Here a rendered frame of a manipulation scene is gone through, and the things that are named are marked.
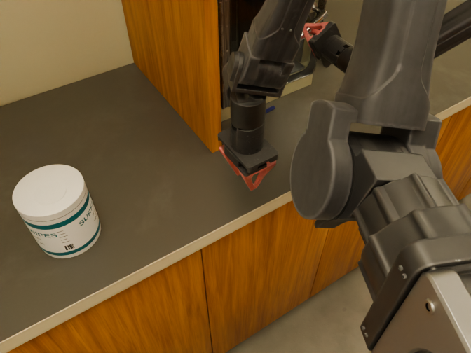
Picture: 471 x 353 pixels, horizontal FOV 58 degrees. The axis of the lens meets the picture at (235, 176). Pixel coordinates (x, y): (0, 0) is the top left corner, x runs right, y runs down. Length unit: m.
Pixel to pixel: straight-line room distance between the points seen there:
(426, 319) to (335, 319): 1.65
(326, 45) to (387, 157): 0.71
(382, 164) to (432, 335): 0.13
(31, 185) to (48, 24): 0.58
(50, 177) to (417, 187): 0.72
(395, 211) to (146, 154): 0.87
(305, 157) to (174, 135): 0.80
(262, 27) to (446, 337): 0.45
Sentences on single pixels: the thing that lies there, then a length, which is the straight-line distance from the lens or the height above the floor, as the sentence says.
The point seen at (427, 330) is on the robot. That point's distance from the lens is 0.25.
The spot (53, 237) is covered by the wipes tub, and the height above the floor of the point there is 1.02.
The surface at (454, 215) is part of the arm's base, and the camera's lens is 0.30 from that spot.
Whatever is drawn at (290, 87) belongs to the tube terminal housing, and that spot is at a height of 0.96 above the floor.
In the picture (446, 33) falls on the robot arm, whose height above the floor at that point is 1.31.
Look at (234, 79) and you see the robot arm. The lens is 0.63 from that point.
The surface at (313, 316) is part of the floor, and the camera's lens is 1.89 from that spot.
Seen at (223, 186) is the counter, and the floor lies 0.94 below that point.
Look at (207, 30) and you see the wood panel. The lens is 0.88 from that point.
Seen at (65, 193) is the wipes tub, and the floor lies 1.09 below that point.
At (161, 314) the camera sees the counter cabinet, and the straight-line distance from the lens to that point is 1.17.
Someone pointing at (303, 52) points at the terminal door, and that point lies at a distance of 1.21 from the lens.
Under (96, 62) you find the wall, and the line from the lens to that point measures 1.43.
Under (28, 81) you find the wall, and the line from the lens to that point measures 1.41.
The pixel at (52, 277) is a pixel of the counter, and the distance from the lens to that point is 0.94.
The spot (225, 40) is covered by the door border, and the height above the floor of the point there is 1.19.
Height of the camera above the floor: 1.70
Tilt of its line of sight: 48 degrees down
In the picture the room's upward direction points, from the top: straight up
